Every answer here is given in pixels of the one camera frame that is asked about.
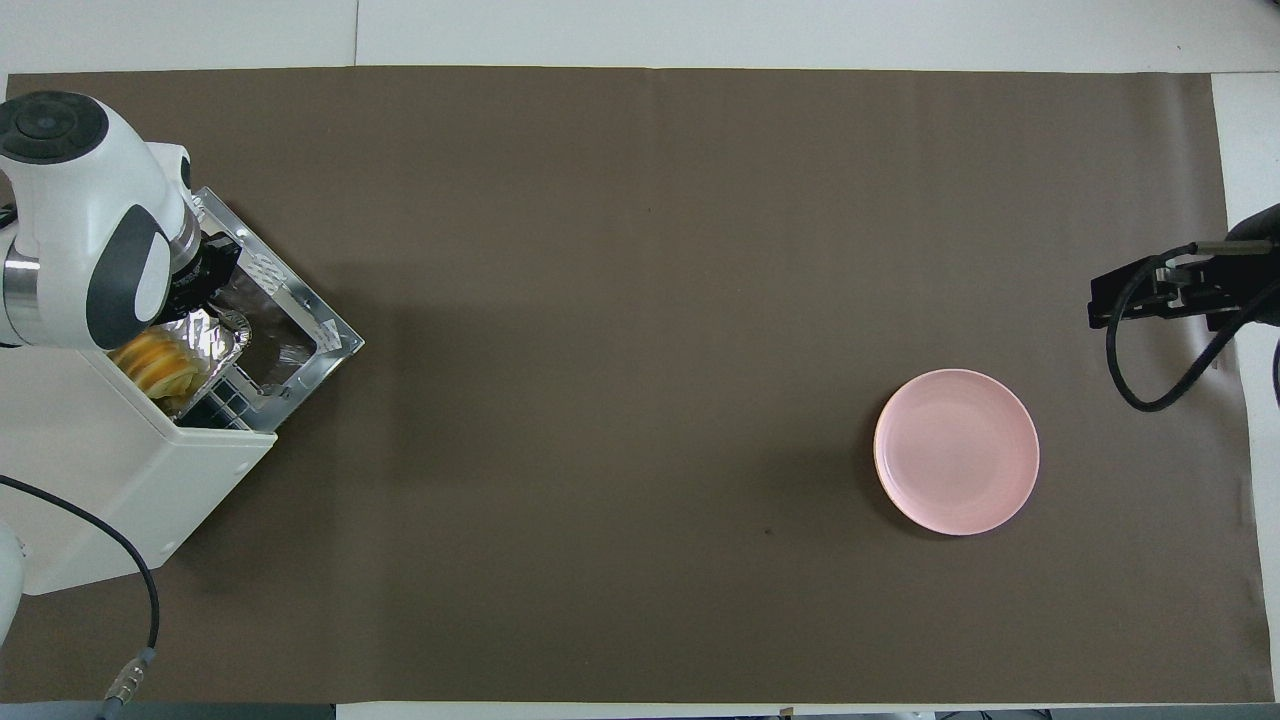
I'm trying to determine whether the glass oven door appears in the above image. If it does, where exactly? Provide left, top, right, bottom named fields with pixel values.
left=185, top=186, right=365, bottom=401

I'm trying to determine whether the wire oven rack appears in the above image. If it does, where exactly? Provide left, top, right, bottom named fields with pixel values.
left=185, top=365, right=276, bottom=431

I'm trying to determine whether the brown table mat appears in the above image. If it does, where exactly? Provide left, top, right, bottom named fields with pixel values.
left=0, top=66, right=1276, bottom=704

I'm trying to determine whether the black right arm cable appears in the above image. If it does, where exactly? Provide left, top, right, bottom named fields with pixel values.
left=1105, top=242, right=1280, bottom=413

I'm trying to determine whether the sliced golden bread loaf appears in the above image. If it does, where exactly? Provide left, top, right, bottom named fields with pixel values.
left=110, top=330, right=206, bottom=396

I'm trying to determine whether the aluminium foil tray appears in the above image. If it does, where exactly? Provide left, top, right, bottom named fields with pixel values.
left=105, top=308, right=253, bottom=416

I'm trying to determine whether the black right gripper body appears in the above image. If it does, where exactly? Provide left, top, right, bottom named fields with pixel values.
left=1160, top=203, right=1280, bottom=326

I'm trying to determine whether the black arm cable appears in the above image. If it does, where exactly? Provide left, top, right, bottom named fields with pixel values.
left=0, top=475, right=161, bottom=720
left=1105, top=242, right=1280, bottom=413

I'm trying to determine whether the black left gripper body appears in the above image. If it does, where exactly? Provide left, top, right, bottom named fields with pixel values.
left=165, top=228, right=243, bottom=323

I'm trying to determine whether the cream toaster oven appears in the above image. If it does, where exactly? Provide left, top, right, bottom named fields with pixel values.
left=0, top=330, right=279, bottom=597

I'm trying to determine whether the pink round plate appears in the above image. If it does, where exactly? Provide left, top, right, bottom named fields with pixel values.
left=873, top=369, right=1041, bottom=537

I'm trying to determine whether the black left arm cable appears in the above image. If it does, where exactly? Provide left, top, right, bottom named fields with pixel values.
left=0, top=475, right=161, bottom=720

